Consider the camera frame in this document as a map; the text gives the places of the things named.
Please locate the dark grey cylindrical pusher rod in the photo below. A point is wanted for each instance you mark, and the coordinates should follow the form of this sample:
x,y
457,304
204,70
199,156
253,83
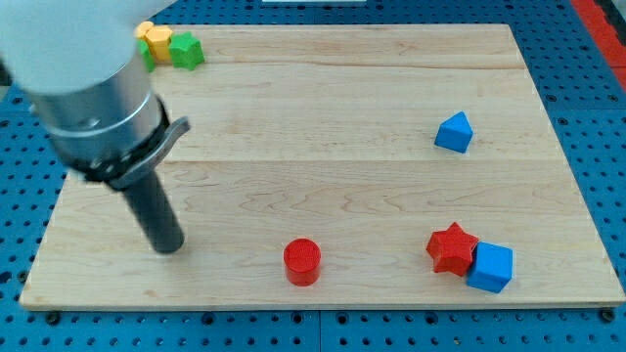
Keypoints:
x,y
153,212

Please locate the grey tool mount flange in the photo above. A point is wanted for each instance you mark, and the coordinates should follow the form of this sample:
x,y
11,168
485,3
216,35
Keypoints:
x,y
120,171

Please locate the green block behind arm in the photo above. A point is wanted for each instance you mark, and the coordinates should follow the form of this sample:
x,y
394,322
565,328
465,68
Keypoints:
x,y
146,55

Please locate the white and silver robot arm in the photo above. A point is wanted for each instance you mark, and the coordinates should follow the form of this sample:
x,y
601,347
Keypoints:
x,y
79,64

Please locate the blue triangle block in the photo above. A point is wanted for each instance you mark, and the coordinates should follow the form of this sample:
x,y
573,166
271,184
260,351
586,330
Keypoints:
x,y
455,133

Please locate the green star block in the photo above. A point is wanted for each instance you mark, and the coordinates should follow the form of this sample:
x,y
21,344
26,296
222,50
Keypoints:
x,y
185,51

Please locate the yellow hexagon block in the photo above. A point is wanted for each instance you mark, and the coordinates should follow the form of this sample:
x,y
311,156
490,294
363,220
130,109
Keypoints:
x,y
159,39

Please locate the yellow round block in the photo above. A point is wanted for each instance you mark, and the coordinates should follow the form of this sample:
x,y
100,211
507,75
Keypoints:
x,y
142,29

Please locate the red cylinder block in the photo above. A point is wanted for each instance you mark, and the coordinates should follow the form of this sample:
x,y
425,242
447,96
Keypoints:
x,y
302,260

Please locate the light wooden board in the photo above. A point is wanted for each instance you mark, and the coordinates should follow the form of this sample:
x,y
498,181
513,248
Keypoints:
x,y
326,132

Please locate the red star block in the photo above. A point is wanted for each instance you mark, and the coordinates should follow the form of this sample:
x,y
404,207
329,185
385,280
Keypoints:
x,y
451,250

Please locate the blue cube block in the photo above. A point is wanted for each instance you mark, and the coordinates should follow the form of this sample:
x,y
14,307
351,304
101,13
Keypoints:
x,y
492,268

